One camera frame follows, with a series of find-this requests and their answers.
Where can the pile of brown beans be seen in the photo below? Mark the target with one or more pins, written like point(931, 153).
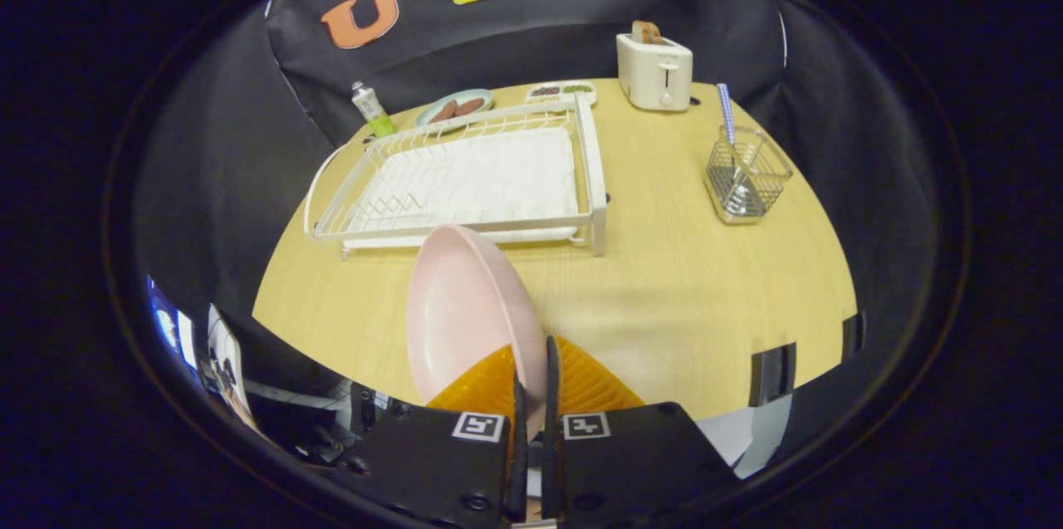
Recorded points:
point(546, 90)

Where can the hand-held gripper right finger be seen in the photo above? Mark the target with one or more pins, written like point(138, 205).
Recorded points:
point(551, 446)

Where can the pile of green beans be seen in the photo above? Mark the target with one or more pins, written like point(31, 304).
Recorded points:
point(577, 89)

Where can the white drain tray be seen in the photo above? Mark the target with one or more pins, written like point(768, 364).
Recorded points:
point(498, 180)

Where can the pink plate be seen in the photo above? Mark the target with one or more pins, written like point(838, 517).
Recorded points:
point(465, 313)

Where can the small pale green plate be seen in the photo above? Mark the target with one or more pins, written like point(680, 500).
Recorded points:
point(432, 107)

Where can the white divided snack tray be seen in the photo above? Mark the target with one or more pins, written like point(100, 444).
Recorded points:
point(573, 97)

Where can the black backdrop cloth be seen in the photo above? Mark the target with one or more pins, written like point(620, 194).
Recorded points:
point(830, 56)

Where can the brown sausage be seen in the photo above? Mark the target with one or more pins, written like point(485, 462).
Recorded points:
point(443, 111)
point(470, 105)

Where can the white printed sheet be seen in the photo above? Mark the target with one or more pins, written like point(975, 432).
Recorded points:
point(226, 346)

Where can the green squeeze bottle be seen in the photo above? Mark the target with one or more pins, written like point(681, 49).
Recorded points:
point(371, 108)

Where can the black table edge bracket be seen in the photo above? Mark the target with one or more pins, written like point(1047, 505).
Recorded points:
point(772, 375)
point(854, 336)

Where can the computer monitor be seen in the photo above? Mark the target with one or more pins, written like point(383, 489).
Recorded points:
point(170, 325)

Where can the cream toaster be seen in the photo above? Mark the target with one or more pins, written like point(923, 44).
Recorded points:
point(656, 72)

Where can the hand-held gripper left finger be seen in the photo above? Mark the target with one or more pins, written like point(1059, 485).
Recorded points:
point(516, 462)

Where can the toast slice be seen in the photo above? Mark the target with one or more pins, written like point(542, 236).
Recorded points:
point(655, 34)
point(639, 32)

